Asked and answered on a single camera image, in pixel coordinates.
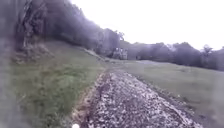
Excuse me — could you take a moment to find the grey gravel path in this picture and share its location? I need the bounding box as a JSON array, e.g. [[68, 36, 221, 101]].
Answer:
[[77, 67, 205, 128]]

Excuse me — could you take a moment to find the wood of trees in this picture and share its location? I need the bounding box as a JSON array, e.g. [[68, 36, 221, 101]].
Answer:
[[0, 0, 224, 72]]

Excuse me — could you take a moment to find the grass slope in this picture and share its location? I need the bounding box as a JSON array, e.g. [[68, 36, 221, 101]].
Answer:
[[0, 40, 111, 128]]

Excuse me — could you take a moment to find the grass meadow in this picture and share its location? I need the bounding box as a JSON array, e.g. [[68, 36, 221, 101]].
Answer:
[[114, 59, 224, 128]]

